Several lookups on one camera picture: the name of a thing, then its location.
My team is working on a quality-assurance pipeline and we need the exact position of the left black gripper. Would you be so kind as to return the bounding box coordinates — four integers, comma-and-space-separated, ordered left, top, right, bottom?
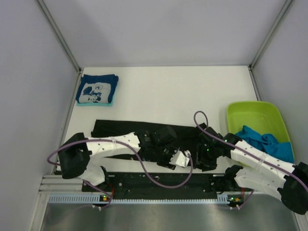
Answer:
153, 142, 183, 169

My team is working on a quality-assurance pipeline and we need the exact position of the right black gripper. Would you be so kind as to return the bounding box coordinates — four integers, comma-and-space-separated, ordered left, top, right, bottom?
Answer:
193, 142, 219, 171

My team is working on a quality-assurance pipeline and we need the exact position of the black t-shirt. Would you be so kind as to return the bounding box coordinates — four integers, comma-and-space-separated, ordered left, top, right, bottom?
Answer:
91, 120, 202, 168

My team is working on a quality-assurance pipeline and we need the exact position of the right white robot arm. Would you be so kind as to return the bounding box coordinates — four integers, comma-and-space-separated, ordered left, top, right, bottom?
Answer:
197, 132, 308, 215

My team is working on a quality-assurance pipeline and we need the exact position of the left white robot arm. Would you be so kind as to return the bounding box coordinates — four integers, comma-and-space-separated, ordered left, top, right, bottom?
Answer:
58, 126, 177, 191

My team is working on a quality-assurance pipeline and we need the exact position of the blue crumpled t-shirt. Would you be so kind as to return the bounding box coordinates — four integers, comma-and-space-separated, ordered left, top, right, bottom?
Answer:
235, 126, 295, 163

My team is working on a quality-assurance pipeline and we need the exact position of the green plastic basin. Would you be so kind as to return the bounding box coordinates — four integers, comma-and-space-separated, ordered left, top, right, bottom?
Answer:
227, 101, 293, 167

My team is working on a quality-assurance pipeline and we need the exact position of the folded turquoise t-shirt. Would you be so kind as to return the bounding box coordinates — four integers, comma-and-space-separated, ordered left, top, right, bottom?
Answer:
76, 102, 113, 107

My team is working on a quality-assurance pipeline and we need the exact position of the folded navy printed t-shirt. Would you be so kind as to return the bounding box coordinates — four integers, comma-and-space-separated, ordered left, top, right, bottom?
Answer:
76, 74, 119, 103

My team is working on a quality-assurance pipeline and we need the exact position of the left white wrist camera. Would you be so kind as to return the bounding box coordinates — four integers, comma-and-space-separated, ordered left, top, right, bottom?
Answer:
169, 150, 191, 168

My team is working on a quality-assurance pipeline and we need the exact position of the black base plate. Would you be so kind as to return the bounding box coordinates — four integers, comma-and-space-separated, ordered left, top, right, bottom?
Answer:
81, 172, 255, 200

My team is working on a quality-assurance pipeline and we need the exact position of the aluminium frame rail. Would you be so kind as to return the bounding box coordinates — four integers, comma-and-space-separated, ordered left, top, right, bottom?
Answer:
38, 174, 301, 193

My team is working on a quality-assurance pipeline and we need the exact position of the grey slotted cable duct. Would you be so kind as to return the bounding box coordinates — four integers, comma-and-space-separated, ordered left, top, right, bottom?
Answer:
49, 193, 243, 203

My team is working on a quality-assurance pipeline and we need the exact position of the right aluminium corner post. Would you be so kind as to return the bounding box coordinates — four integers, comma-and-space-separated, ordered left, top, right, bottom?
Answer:
249, 0, 295, 70

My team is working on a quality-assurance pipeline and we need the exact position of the aluminium corner post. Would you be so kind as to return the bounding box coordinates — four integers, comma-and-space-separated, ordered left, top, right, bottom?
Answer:
249, 0, 295, 70
36, 0, 82, 75

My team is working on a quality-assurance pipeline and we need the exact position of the left aluminium corner post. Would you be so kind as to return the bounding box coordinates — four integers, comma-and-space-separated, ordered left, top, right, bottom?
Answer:
36, 0, 82, 75

